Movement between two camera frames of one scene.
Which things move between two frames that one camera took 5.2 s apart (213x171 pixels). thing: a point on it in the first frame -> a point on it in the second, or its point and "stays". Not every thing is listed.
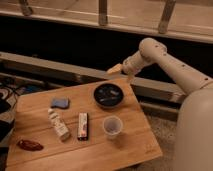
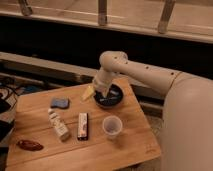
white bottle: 59,124 stays
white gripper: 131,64 -> 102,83
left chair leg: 26,10 stays
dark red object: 29,145 stays
